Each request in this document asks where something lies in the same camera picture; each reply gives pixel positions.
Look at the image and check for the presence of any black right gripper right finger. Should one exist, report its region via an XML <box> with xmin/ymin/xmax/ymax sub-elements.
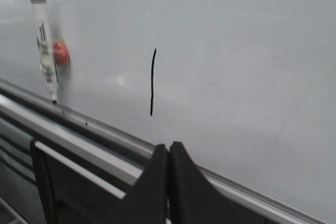
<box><xmin>168</xmin><ymin>142</ymin><xmax>269</xmax><ymax>223</ymax></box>

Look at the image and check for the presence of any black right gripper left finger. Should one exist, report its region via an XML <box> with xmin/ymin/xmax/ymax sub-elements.
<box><xmin>89</xmin><ymin>144</ymin><xmax>168</xmax><ymax>223</ymax></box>

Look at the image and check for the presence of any aluminium whiteboard tray rail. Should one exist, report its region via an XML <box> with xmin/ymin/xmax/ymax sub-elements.
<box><xmin>1</xmin><ymin>79</ymin><xmax>319</xmax><ymax>223</ymax></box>

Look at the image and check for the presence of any red round magnet taped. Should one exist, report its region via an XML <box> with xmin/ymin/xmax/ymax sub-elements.
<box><xmin>53</xmin><ymin>41</ymin><xmax>69</xmax><ymax>66</ymax></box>

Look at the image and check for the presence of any white round metal bar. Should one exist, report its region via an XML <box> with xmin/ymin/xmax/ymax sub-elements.
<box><xmin>34</xmin><ymin>141</ymin><xmax>125</xmax><ymax>199</ymax></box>

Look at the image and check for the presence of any white whiteboard marker black tip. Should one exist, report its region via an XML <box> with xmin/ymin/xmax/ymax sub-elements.
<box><xmin>30</xmin><ymin>0</ymin><xmax>58</xmax><ymax>104</ymax></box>

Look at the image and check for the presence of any white whiteboard surface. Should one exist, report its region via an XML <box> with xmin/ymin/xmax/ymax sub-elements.
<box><xmin>1</xmin><ymin>0</ymin><xmax>335</xmax><ymax>223</ymax></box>

